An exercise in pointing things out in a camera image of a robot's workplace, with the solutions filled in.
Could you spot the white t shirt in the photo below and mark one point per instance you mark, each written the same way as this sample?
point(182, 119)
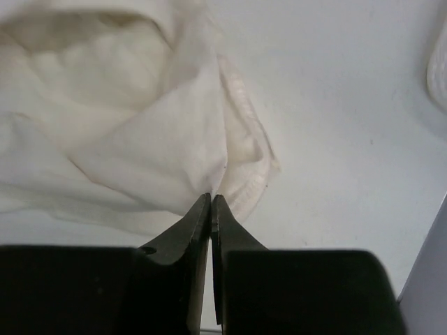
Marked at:
point(123, 113)

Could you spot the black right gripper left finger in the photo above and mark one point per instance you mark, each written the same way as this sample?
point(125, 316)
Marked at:
point(156, 288)

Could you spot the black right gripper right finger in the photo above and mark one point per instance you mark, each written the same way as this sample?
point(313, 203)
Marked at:
point(263, 291)

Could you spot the white perforated plastic basket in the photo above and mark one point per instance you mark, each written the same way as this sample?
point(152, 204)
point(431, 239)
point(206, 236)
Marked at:
point(436, 75)

